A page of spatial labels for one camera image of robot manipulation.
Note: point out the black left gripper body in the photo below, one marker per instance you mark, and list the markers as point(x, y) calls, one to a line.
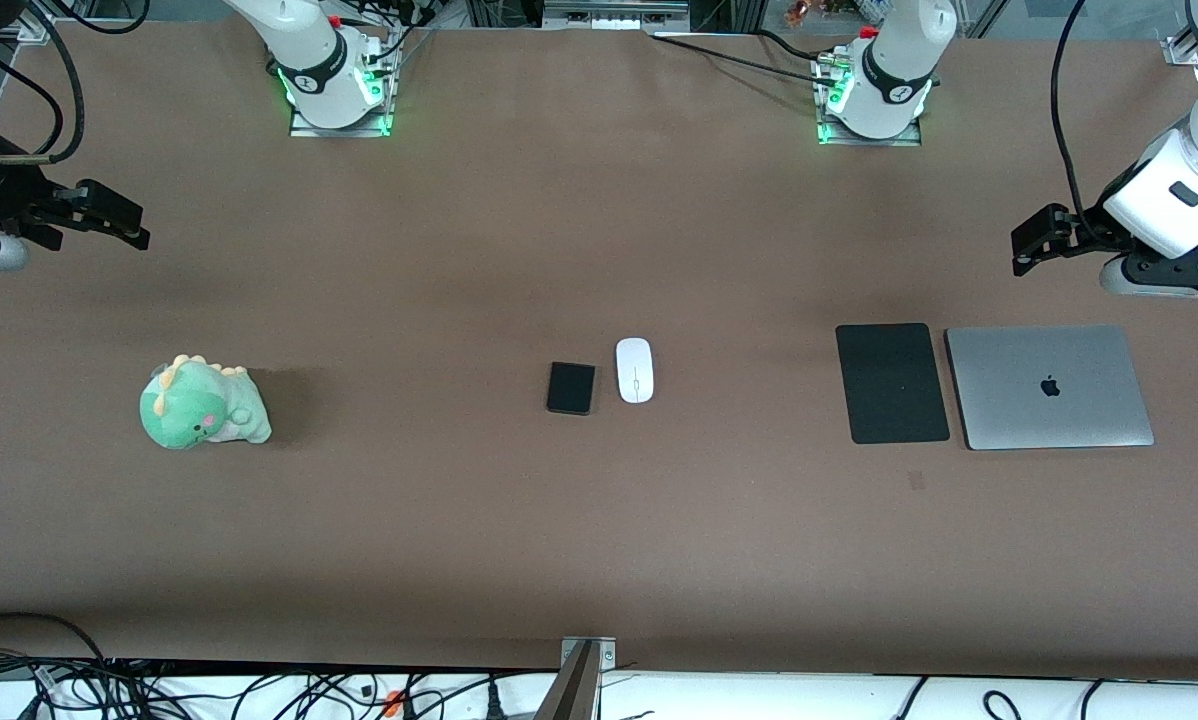
point(1087, 237)

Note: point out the green dinosaur plush toy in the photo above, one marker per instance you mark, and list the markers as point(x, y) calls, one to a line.
point(199, 405)

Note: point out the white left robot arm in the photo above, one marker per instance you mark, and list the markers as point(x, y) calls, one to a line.
point(894, 75)

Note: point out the grey closed laptop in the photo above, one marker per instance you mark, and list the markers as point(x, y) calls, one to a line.
point(1049, 387)

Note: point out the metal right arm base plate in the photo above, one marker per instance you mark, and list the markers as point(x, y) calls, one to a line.
point(339, 130)

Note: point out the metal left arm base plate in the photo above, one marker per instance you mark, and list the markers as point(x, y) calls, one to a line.
point(869, 140)

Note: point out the white computer mouse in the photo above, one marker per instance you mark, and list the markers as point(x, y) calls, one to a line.
point(634, 370)

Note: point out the aluminium frame rail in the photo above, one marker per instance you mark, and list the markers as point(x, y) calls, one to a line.
point(614, 12)

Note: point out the aluminium corner profile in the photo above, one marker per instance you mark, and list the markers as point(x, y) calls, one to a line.
point(29, 28)
point(1181, 45)

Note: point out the black mouse pad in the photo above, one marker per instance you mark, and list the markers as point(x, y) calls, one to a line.
point(892, 383)

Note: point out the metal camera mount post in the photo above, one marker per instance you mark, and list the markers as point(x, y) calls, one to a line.
point(581, 680)

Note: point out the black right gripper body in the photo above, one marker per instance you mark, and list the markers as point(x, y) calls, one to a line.
point(1, 198)

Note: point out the black smartphone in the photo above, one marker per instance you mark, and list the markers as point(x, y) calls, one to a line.
point(570, 388)

